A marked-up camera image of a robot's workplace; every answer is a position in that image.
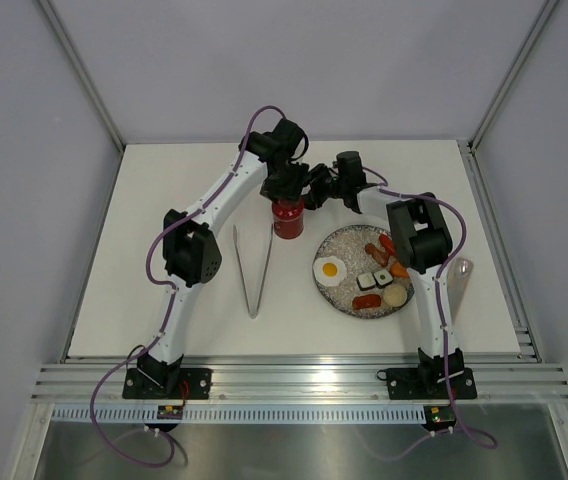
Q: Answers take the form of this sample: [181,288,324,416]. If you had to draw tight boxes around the red round lid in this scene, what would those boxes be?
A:
[271,199,304,221]

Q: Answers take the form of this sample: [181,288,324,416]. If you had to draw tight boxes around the red cylindrical lunch container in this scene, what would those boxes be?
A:
[273,211,304,240]

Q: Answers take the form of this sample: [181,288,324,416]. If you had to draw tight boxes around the steel serving tongs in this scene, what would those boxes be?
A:
[232,225,274,320]

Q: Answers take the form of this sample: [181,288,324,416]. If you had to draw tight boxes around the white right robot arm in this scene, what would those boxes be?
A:
[304,151,467,396]

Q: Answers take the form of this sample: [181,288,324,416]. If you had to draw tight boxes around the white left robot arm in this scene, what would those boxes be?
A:
[137,118,308,398]

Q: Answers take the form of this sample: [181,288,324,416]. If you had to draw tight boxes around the toy red sausage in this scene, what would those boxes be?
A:
[379,234,396,256]

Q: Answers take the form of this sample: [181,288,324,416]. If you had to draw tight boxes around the toy brown meat chunk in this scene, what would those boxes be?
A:
[365,243,390,267]

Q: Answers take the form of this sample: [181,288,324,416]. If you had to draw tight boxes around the speckled ceramic plate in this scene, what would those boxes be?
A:
[312,225,415,320]

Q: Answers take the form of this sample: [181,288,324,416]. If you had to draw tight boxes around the toy fried egg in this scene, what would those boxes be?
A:
[313,256,348,287]

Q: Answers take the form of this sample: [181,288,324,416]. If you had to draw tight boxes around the toy orange chicken leg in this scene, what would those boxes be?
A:
[389,261,410,278]

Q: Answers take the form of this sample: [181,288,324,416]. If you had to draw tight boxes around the sushi roll green centre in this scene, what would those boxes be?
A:
[373,269,393,289]

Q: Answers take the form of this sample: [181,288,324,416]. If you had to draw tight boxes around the toy red meat slab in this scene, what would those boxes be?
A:
[352,294,382,311]

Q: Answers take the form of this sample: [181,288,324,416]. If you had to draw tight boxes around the toy steamed bun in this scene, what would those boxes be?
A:
[382,283,408,308]

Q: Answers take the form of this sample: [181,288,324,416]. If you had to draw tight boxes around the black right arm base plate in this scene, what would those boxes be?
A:
[376,367,478,400]

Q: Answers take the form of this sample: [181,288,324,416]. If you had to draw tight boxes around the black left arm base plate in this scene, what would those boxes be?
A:
[122,367,213,400]

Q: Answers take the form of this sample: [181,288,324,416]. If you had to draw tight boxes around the right aluminium frame post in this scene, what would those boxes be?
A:
[468,0,563,154]

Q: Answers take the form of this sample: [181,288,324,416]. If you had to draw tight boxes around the aluminium frame post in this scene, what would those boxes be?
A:
[34,0,126,156]
[468,0,563,154]

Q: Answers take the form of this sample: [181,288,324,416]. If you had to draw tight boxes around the left aluminium frame post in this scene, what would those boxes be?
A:
[34,0,126,156]

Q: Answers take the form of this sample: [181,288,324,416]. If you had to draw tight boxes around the aluminium front rail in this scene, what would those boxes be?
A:
[30,355,568,404]

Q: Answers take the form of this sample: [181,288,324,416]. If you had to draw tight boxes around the white slotted cable duct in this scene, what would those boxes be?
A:
[52,404,426,425]

